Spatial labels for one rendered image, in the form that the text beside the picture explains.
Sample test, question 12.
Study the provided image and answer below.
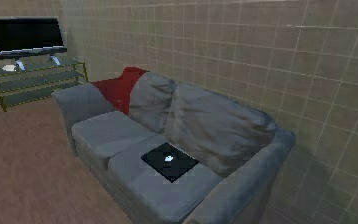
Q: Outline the grey sofa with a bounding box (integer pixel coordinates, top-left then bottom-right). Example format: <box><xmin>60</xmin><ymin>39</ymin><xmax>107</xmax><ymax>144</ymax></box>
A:
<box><xmin>51</xmin><ymin>71</ymin><xmax>297</xmax><ymax>224</ymax></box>

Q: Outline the black television set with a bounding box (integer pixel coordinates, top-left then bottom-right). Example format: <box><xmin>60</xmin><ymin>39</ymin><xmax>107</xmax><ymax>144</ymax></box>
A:
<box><xmin>0</xmin><ymin>17</ymin><xmax>68</xmax><ymax>72</ymax></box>

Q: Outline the glass shelf television stand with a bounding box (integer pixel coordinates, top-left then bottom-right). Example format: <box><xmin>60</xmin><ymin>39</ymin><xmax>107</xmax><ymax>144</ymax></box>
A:
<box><xmin>0</xmin><ymin>57</ymin><xmax>90</xmax><ymax>113</ymax></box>

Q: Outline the black closed laptop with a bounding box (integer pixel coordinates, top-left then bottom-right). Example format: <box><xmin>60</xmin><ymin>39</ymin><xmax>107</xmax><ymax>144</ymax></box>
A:
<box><xmin>140</xmin><ymin>141</ymin><xmax>200</xmax><ymax>184</ymax></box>

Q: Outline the red cushion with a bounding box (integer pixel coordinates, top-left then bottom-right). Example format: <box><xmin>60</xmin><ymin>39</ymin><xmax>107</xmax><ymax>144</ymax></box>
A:
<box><xmin>90</xmin><ymin>66</ymin><xmax>150</xmax><ymax>116</ymax></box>

